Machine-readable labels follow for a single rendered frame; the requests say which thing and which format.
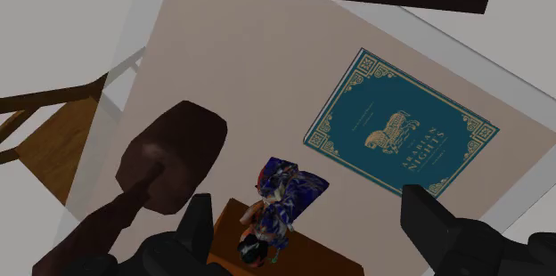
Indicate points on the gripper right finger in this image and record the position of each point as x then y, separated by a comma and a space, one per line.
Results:
434, 218

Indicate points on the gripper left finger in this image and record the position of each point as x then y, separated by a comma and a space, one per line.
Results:
196, 227

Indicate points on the dark brown wooden mallet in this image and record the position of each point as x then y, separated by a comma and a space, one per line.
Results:
171, 158

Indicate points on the figure in blue robe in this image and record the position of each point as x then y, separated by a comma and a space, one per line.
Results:
278, 205

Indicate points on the teal book with gold ornament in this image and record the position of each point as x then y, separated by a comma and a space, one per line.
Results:
402, 122

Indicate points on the brown wooden box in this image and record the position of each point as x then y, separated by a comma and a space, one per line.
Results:
304, 253

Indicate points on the brown wooden chair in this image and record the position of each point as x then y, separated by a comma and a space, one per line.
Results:
48, 136

